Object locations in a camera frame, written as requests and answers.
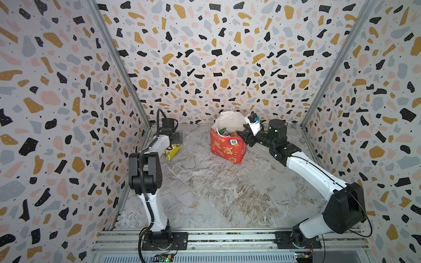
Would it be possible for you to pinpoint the red paper bag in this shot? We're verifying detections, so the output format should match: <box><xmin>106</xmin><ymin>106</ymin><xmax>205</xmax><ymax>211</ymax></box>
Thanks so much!
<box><xmin>210</xmin><ymin>111</ymin><xmax>247</xmax><ymax>164</ymax></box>

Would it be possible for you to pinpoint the yellow green snack packet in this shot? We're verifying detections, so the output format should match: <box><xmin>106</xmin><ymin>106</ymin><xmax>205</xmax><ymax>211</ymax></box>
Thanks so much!
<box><xmin>163</xmin><ymin>144</ymin><xmax>183</xmax><ymax>161</ymax></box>

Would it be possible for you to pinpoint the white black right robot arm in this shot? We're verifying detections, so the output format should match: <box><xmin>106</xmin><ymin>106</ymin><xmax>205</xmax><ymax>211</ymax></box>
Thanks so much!
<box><xmin>238</xmin><ymin>114</ymin><xmax>368</xmax><ymax>248</ymax></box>

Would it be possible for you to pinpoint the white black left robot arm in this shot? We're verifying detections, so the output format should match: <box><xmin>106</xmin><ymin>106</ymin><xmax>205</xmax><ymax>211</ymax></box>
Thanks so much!
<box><xmin>129</xmin><ymin>117</ymin><xmax>178</xmax><ymax>244</ymax></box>

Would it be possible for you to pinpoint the right circuit board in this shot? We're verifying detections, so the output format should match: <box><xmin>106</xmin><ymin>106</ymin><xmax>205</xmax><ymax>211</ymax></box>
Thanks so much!
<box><xmin>294</xmin><ymin>252</ymin><xmax>313</xmax><ymax>263</ymax></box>

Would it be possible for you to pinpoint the small green circuit board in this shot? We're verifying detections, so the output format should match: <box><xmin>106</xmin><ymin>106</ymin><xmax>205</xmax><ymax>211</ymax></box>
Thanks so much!
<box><xmin>151</xmin><ymin>254</ymin><xmax>174</xmax><ymax>263</ymax></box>

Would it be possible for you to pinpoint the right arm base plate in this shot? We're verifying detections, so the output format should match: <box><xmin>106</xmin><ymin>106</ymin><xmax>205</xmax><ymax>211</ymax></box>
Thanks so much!
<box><xmin>274</xmin><ymin>231</ymin><xmax>322</xmax><ymax>249</ymax></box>

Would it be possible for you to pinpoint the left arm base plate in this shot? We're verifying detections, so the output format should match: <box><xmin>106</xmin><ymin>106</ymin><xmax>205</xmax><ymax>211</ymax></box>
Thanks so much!
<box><xmin>141</xmin><ymin>231</ymin><xmax>189</xmax><ymax>251</ymax></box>

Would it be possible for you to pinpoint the black corrugated left cable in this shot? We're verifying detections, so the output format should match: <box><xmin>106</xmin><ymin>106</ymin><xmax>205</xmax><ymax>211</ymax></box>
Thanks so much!
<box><xmin>137</xmin><ymin>108</ymin><xmax>168</xmax><ymax>263</ymax></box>

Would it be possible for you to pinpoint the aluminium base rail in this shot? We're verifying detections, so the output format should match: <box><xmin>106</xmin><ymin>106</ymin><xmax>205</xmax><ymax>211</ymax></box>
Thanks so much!
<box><xmin>92</xmin><ymin>229</ymin><xmax>375</xmax><ymax>263</ymax></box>

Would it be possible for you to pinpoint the aluminium left corner post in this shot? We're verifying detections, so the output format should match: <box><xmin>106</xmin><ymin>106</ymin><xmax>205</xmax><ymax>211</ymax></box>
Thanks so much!
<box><xmin>85</xmin><ymin>0</ymin><xmax>151</xmax><ymax>130</ymax></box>

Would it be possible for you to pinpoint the aluminium corner post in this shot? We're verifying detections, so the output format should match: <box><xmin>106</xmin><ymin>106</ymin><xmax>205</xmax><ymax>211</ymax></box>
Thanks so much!
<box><xmin>85</xmin><ymin>0</ymin><xmax>151</xmax><ymax>130</ymax></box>
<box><xmin>300</xmin><ymin>0</ymin><xmax>376</xmax><ymax>131</ymax></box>

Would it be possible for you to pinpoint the aluminium right corner post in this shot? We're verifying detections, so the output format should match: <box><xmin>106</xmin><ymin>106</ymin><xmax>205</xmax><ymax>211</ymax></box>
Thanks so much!
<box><xmin>300</xmin><ymin>0</ymin><xmax>376</xmax><ymax>131</ymax></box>

